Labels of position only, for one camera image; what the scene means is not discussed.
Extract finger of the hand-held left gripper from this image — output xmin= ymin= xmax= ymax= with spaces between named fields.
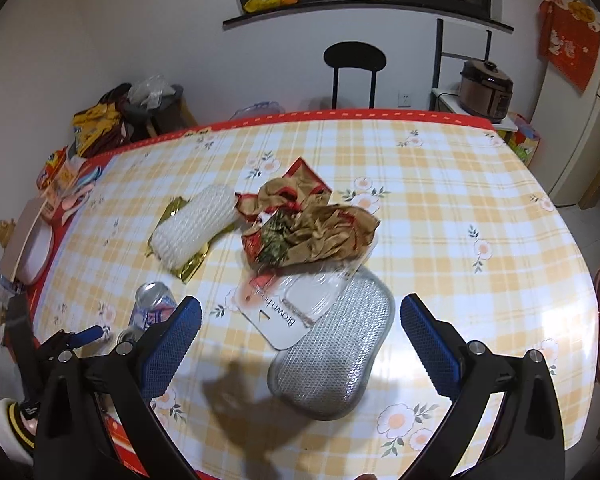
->
xmin=39 ymin=325 xmax=113 ymax=361

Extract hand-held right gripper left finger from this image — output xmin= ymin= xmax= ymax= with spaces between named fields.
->
xmin=34 ymin=296 xmax=203 ymax=480

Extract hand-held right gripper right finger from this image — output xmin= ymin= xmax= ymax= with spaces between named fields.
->
xmin=400 ymin=294 xmax=566 ymax=480

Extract crushed drink can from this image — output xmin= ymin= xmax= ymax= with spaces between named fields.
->
xmin=117 ymin=281 xmax=178 ymax=346

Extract gold foil wrapper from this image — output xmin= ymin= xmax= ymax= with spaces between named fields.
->
xmin=146 ymin=197 xmax=243 ymax=286

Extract clear blister pack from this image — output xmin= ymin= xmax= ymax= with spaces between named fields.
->
xmin=234 ymin=255 xmax=361 ymax=351

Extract white foam net sleeve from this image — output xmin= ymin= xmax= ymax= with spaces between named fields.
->
xmin=147 ymin=184 xmax=241 ymax=270

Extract brown red wrapper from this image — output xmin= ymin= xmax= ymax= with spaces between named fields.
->
xmin=235 ymin=157 xmax=381 ymax=267

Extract person's left forearm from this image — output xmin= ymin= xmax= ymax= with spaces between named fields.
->
xmin=0 ymin=397 xmax=38 ymax=466

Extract white paper box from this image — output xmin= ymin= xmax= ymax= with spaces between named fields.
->
xmin=0 ymin=197 xmax=56 ymax=286

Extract checkered floral tablecloth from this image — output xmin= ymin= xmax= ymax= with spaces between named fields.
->
xmin=30 ymin=112 xmax=600 ymax=480

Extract orange packet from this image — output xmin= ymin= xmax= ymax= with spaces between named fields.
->
xmin=36 ymin=147 xmax=86 ymax=191

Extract yellow snack bags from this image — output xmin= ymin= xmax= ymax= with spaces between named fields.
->
xmin=72 ymin=102 xmax=126 ymax=158

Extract colourful gift bag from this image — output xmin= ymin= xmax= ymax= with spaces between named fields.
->
xmin=505 ymin=112 xmax=542 ymax=168

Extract red printed tablecloth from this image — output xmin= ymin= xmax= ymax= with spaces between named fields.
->
xmin=0 ymin=107 xmax=506 ymax=480

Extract dark bin with plastic bag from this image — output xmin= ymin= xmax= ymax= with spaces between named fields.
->
xmin=125 ymin=75 xmax=186 ymax=141

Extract black metal rack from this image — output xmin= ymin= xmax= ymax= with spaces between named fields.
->
xmin=431 ymin=19 xmax=516 ymax=131

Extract clear plastic container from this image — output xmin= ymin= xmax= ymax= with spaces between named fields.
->
xmin=230 ymin=101 xmax=286 ymax=121

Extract white refrigerator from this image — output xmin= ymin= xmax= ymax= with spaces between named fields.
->
xmin=545 ymin=0 xmax=600 ymax=208

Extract brown pressure cooker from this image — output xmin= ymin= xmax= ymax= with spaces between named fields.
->
xmin=457 ymin=58 xmax=513 ymax=123

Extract black round chair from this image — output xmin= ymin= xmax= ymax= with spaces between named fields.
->
xmin=323 ymin=41 xmax=387 ymax=110

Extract red printed cloth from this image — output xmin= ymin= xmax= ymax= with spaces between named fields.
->
xmin=538 ymin=0 xmax=600 ymax=92

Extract black window sill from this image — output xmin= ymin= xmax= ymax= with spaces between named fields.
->
xmin=222 ymin=0 xmax=515 ymax=33

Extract yellow snack packet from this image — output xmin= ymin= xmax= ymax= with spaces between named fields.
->
xmin=244 ymin=0 xmax=300 ymax=13

